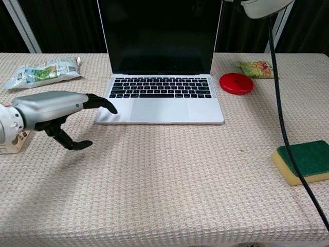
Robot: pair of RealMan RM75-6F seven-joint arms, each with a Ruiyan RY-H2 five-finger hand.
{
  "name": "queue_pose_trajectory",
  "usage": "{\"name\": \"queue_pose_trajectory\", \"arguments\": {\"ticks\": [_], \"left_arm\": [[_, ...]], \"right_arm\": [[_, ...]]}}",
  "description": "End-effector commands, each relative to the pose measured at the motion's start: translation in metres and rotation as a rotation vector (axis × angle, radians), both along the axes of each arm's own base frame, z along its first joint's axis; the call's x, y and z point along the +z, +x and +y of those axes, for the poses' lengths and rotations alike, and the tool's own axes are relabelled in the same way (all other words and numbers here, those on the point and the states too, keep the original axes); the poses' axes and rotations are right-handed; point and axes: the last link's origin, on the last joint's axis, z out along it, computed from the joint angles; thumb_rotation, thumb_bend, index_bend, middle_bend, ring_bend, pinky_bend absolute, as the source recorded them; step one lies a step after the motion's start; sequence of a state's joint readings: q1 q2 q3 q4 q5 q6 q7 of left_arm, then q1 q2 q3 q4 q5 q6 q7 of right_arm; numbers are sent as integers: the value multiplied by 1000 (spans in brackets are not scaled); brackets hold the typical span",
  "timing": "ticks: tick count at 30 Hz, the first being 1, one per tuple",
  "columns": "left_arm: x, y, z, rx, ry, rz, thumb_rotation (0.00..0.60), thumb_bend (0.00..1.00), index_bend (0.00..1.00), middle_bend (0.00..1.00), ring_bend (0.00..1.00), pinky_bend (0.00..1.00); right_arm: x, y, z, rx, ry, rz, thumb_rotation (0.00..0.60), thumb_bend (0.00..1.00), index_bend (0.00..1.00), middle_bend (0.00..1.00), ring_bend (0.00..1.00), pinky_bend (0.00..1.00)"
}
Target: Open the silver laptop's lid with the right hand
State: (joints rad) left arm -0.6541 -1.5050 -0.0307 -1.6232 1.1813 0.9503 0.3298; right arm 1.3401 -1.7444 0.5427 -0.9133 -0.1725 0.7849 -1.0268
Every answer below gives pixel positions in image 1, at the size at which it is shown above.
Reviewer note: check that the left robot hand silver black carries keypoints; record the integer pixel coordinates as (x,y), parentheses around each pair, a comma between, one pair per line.
(51,108)

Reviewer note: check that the yellow green sponge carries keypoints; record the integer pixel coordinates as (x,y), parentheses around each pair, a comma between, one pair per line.
(308,159)

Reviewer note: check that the beige waffle tablecloth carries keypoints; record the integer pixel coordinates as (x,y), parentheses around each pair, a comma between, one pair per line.
(154,180)

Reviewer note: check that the yellow green snack bag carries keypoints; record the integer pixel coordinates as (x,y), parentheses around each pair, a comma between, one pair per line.
(257,69)

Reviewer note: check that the black curtain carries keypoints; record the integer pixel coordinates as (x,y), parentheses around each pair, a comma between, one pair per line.
(64,25)

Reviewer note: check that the silver laptop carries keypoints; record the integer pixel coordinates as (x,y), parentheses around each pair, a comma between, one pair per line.
(159,110)

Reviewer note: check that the white green snack bag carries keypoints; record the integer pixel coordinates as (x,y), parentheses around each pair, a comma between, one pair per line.
(41,73)

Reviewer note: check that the beige cookie box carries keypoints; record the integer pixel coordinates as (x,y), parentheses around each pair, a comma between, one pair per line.
(15,146)

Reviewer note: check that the red plastic disc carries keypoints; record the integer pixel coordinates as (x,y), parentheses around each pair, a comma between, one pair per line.
(235,82)

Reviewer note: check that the white frame post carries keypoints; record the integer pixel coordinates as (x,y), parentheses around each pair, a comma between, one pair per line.
(278,31)
(23,28)

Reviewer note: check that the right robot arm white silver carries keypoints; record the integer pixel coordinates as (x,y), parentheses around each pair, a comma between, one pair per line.
(264,7)

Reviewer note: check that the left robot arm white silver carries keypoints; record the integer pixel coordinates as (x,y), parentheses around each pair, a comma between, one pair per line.
(7,123)

